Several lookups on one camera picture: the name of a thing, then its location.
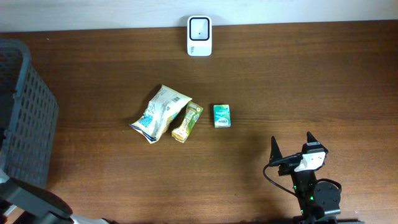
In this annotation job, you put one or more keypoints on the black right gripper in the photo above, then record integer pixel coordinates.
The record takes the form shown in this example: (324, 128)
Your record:
(275, 153)

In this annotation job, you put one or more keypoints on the green tissue pack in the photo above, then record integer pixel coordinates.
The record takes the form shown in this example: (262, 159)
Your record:
(222, 116)

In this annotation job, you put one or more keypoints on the green snack stick pack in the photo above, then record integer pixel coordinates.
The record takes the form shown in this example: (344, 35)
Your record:
(192, 114)

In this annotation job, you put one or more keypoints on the white chips bag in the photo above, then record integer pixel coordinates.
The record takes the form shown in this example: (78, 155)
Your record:
(161, 110)

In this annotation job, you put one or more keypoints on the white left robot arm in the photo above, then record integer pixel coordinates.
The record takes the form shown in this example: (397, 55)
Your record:
(40, 206)

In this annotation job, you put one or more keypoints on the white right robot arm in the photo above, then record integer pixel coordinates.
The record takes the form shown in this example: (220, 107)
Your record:
(318, 199)

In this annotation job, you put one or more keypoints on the dark grey plastic basket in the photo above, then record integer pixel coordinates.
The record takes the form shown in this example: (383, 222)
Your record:
(29, 113)

